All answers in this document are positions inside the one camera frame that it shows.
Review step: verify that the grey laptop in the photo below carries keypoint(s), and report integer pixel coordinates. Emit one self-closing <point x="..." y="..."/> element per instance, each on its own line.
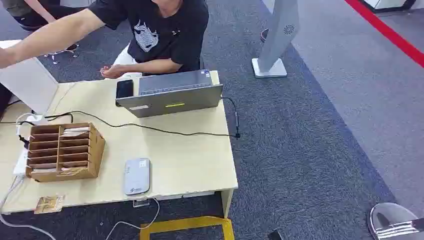
<point x="172" y="99"/>

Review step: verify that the pale wooden desk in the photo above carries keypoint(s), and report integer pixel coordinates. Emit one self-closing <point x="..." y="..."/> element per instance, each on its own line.
<point x="179" y="159"/>

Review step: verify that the black smartphone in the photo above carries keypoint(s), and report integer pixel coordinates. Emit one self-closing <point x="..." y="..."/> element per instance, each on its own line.
<point x="125" y="88"/>

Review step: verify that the person in black shirt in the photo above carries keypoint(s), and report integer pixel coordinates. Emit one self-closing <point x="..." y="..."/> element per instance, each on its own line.
<point x="172" y="36"/>

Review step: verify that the white card reader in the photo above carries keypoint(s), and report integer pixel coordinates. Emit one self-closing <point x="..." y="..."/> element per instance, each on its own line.
<point x="137" y="176"/>

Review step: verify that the clear plastic tag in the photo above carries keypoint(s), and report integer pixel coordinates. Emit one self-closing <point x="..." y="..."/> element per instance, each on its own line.
<point x="141" y="203"/>

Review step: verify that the person's left hand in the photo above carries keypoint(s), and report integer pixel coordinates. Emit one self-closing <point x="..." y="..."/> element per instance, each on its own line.
<point x="112" y="71"/>

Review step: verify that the white kiosk stand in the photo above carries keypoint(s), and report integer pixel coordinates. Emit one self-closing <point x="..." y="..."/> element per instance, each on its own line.
<point x="278" y="30"/>

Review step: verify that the wooden card box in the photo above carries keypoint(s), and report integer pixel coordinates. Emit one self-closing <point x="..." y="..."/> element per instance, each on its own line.
<point x="92" y="149"/>

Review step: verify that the white cards stack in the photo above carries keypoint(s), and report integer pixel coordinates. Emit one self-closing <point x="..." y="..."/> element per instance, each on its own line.
<point x="75" y="131"/>

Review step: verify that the brown cards stack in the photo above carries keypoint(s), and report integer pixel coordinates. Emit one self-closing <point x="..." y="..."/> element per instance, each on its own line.
<point x="71" y="170"/>

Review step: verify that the office chair base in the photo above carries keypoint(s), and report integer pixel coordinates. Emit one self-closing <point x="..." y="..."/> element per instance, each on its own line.
<point x="63" y="51"/>

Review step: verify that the white monitor panel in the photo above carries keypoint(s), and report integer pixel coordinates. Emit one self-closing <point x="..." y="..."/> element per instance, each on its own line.
<point x="28" y="82"/>

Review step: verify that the white power strip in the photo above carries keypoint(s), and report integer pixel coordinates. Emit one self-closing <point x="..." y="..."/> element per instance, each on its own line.
<point x="20" y="164"/>

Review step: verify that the white cabinet base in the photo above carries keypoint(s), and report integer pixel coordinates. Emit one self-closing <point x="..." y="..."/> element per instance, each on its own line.
<point x="387" y="4"/>

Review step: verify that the person standing behind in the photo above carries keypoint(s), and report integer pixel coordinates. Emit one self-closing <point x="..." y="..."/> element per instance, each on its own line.
<point x="23" y="10"/>

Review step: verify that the yellow floor tape frame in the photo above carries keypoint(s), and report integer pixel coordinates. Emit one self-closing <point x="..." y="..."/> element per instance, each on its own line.
<point x="185" y="224"/>

